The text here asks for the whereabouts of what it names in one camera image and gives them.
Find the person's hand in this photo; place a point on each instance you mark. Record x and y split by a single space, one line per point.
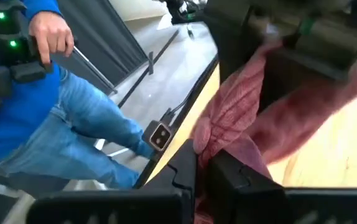
51 31

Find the black floor strip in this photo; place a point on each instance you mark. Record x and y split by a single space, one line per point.
147 68

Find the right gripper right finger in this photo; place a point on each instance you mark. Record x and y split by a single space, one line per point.
243 199

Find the dark grey partition panel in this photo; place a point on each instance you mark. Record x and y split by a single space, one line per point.
104 40

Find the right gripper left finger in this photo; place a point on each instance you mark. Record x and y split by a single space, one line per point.
119 205

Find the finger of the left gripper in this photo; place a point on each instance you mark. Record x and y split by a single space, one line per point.
327 49
231 37

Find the small table-edge camera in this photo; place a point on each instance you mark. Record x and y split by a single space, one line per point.
158 135

